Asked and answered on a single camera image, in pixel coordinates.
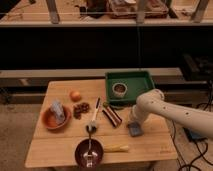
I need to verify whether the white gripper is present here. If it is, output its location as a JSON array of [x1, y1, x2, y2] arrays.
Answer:
[[128, 108, 145, 125]]

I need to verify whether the blue grey sponge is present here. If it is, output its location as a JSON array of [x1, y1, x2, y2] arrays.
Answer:
[[127, 122, 143, 137]]

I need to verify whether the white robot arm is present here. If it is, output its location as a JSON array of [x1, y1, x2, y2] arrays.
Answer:
[[129, 89, 213, 139]]

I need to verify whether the green plastic tray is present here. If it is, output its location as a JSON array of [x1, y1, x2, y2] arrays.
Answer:
[[105, 71, 155, 106]]

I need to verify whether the small white cup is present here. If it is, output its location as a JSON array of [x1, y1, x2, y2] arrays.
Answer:
[[112, 83, 127, 98]]

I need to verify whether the dark red chocolate bar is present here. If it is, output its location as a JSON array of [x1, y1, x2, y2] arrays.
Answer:
[[102, 107, 122, 128]]

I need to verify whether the small green lime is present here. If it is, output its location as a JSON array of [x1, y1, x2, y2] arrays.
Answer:
[[103, 102, 109, 108]]

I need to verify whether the yellow corn cob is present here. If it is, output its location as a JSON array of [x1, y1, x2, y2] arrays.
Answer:
[[104, 145, 129, 153]]

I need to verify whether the black power adapter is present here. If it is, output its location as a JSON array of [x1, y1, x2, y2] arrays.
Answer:
[[184, 129, 206, 142]]

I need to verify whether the bunch of brown grapes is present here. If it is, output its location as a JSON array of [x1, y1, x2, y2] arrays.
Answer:
[[73, 102, 90, 119]]

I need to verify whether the orange fruit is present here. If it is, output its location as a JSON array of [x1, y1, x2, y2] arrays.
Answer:
[[70, 91, 81, 102]]

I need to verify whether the dark maroon bowl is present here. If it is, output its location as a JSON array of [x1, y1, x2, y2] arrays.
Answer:
[[75, 139, 104, 169]]

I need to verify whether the crumpled clear plastic cup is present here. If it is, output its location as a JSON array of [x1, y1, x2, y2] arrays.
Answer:
[[50, 101, 65, 124]]

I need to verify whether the orange clay bowl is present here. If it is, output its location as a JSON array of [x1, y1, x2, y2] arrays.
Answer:
[[41, 106, 72, 130]]

